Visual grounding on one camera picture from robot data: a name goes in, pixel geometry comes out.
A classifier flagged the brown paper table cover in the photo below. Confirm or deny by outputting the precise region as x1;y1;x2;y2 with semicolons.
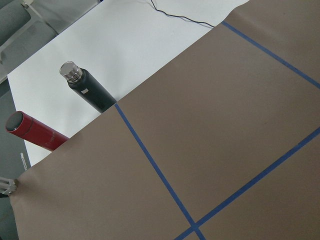
8;0;320;240

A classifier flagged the black thermos bottle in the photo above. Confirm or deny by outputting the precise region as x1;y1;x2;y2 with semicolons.
59;61;117;113

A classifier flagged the red thermos bottle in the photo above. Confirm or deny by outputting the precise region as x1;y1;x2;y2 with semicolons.
5;111;69;152

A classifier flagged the grey office chair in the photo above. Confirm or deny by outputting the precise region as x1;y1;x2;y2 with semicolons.
0;0;61;83

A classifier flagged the thin black cable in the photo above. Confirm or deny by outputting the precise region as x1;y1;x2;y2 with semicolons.
148;0;215;28

